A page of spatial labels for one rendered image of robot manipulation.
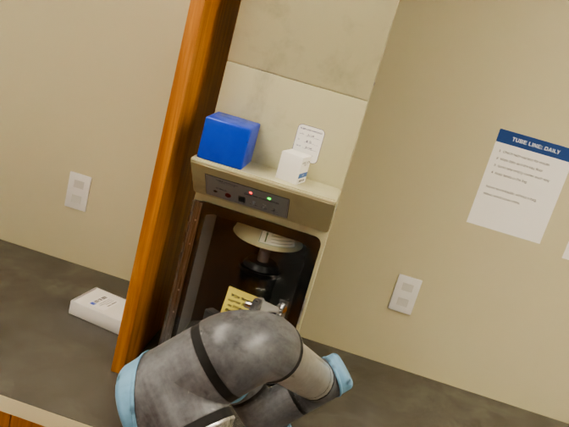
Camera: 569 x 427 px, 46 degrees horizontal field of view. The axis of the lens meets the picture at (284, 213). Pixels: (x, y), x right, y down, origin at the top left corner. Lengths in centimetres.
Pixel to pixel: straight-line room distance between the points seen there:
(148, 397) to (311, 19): 88
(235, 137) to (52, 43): 88
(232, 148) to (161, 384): 65
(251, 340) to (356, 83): 74
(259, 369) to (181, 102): 72
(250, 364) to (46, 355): 91
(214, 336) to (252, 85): 74
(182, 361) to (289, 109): 75
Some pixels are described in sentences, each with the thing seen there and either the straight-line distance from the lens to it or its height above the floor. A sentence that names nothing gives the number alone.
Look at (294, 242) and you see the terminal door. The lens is 153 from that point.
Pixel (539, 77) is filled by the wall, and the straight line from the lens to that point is 193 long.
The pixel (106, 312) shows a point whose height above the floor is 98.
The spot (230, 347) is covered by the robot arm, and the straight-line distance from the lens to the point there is 89.
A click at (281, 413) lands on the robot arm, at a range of 129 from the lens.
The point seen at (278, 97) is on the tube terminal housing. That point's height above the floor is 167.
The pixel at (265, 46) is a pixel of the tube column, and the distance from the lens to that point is 149.
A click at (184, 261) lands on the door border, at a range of 162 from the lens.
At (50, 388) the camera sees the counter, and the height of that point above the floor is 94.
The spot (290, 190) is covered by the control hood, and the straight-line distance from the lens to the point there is 140.
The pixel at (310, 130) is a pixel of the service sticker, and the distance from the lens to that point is 149.
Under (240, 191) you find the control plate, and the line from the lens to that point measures 147.
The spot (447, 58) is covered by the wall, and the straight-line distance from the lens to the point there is 190.
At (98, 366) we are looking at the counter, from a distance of 172.
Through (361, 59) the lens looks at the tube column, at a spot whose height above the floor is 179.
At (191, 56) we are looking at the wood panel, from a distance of 144.
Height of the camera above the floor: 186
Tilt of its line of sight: 17 degrees down
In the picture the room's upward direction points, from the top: 16 degrees clockwise
